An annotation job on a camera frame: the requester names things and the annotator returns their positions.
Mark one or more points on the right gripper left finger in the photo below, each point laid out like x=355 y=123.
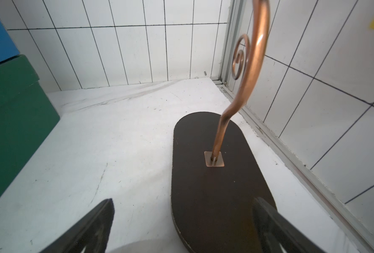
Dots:
x=89 y=235

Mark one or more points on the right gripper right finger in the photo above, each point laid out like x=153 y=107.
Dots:
x=276 y=234

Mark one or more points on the green shoebox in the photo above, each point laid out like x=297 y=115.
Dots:
x=27 y=117

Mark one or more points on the metal wire cup stand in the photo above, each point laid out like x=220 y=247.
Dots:
x=216 y=181

